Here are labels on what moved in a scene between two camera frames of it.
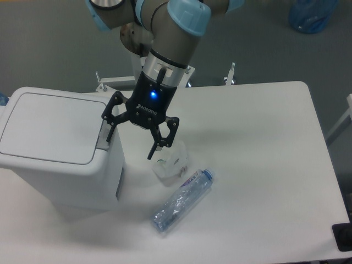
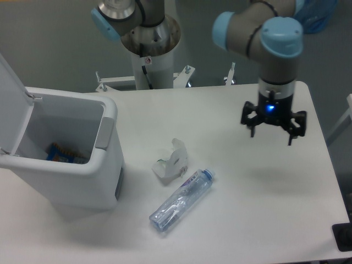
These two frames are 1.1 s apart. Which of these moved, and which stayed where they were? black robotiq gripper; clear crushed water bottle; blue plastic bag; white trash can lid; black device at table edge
Moved: black robotiq gripper; white trash can lid
Stayed: black device at table edge; clear crushed water bottle; blue plastic bag
